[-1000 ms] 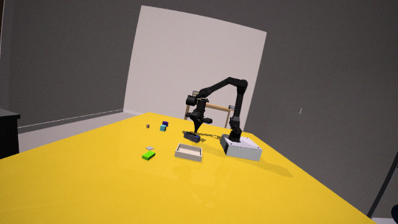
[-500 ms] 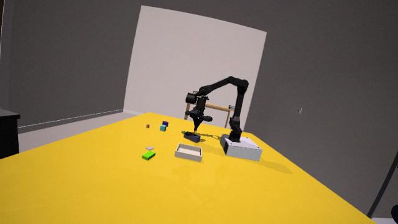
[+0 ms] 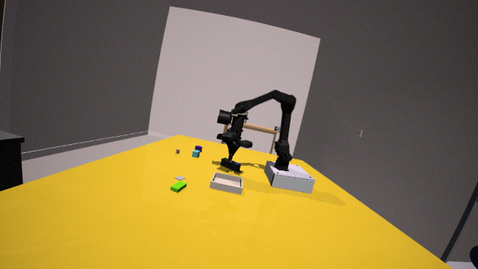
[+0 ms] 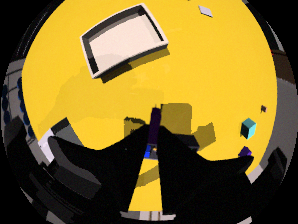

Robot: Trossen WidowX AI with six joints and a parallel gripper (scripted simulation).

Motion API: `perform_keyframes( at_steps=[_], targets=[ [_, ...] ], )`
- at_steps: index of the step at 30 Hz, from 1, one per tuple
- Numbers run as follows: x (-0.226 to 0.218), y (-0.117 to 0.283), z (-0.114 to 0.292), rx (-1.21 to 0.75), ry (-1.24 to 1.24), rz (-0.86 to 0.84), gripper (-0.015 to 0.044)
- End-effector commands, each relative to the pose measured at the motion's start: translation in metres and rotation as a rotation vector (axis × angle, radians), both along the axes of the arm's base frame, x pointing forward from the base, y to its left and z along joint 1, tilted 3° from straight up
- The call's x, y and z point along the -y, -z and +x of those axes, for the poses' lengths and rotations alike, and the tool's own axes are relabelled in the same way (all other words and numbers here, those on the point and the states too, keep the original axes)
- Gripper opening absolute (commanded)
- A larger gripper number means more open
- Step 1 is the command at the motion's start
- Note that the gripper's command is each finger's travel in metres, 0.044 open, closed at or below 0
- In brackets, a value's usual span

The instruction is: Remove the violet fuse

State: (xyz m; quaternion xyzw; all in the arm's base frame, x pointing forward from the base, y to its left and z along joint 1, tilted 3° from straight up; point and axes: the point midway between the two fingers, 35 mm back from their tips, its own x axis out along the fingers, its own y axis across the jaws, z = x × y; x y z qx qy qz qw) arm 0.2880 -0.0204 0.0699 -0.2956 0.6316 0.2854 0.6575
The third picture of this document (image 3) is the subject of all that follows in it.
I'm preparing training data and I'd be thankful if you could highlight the green rectangular block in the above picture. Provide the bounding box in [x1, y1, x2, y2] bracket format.
[170, 181, 187, 193]

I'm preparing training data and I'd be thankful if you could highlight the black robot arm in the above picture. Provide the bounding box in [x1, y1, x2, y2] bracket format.
[217, 90, 297, 171]

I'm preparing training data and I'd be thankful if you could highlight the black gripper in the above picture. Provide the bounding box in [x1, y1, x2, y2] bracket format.
[217, 126, 252, 157]

